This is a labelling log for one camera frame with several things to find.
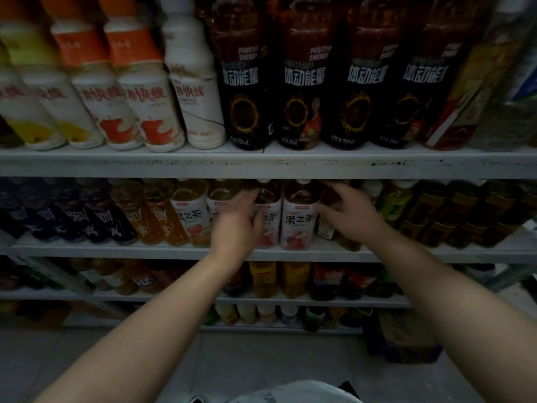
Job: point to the person's right hand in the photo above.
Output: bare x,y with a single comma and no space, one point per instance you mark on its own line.
358,218

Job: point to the person's left hand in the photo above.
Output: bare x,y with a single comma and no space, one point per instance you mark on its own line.
233,232

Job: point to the person's right thumb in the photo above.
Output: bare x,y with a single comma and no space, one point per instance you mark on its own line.
328,213

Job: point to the person's left thumb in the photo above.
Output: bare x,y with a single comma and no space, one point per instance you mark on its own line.
259,220

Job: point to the person's left forearm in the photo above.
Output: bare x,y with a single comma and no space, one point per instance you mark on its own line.
147,331

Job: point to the person's right forearm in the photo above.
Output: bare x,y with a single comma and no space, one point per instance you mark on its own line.
453,314

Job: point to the red tea bottle white label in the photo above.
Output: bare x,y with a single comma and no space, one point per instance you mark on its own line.
270,222
298,222

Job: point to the dark tea bottle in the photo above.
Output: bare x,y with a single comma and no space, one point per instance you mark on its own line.
350,246

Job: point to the yellow tea bottle white label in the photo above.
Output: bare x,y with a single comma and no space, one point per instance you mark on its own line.
193,218
220,197

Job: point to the white-capped pale bottle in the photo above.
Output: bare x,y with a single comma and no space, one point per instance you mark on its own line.
372,193

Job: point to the white metal shelf board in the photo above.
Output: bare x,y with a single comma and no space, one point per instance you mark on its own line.
293,302
126,251
268,163

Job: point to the green tea bottle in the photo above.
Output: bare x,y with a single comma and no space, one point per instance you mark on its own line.
396,203

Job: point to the red-label dark bottle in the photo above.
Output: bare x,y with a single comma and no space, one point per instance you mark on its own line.
327,283
360,282

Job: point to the orange drink bottle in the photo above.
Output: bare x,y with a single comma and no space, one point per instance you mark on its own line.
138,222
170,222

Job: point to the row of small pastel bottles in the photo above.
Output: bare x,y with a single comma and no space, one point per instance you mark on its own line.
272,314

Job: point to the black-label energy drink bottle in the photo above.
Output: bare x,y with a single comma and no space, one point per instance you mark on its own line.
304,88
419,79
358,88
245,88

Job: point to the plain white milk bottle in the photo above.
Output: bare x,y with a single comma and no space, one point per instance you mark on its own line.
197,100

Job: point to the row of small orange bottles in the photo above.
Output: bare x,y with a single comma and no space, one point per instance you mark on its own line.
134,276

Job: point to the row of brown-label dark bottles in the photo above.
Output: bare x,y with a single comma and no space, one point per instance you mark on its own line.
465,214

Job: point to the brown cardboard box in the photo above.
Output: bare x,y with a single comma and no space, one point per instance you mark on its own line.
405,335

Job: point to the white milk bottle orange label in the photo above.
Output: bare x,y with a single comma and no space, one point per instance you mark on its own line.
107,109
151,109

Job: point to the grey shirt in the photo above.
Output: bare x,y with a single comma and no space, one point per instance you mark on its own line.
293,394

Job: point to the clear bottle yellow red label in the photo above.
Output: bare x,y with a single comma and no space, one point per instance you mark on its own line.
465,100

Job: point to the row of dark blue-label bottles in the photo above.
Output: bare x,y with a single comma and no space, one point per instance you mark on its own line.
71,214

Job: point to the white milk bottle yellow label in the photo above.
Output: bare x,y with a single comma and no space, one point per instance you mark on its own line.
63,104
29,113

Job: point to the white shelf support bracket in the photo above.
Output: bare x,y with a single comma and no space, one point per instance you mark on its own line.
63,283

